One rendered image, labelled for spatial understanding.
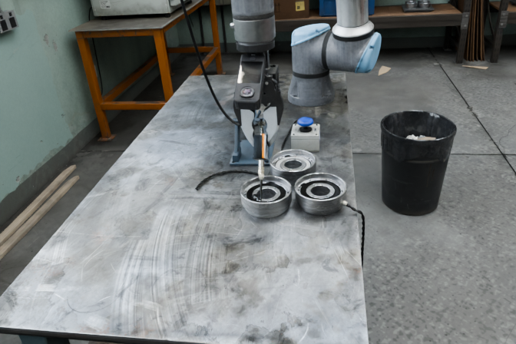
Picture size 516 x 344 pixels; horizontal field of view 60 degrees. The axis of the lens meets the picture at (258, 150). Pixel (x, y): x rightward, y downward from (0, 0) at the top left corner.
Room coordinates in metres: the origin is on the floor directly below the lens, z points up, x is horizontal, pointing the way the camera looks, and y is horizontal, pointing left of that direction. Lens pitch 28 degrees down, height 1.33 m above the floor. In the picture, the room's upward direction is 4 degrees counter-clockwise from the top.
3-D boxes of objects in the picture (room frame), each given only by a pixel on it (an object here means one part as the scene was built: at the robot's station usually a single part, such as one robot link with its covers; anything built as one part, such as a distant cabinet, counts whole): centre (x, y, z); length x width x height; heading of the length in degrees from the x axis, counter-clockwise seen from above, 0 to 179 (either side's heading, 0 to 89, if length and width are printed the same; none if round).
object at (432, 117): (1.86, -0.75, 0.21); 0.34 x 0.34 x 0.43
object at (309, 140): (1.03, -0.13, 0.82); 0.08 x 0.07 x 0.05; 170
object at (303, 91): (1.35, -0.19, 0.85); 0.15 x 0.15 x 0.10
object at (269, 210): (0.76, -0.01, 0.82); 0.10 x 0.10 x 0.04
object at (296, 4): (4.45, -0.42, 0.64); 0.49 x 0.40 x 0.37; 85
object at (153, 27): (3.53, 0.69, 0.39); 1.50 x 0.62 x 0.78; 170
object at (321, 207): (0.76, -0.12, 0.82); 0.10 x 0.10 x 0.04
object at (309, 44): (1.35, -0.19, 0.97); 0.13 x 0.12 x 0.14; 58
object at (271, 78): (0.82, -0.01, 1.07); 0.09 x 0.08 x 0.12; 171
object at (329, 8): (4.38, -0.96, 0.56); 0.52 x 0.38 x 0.22; 77
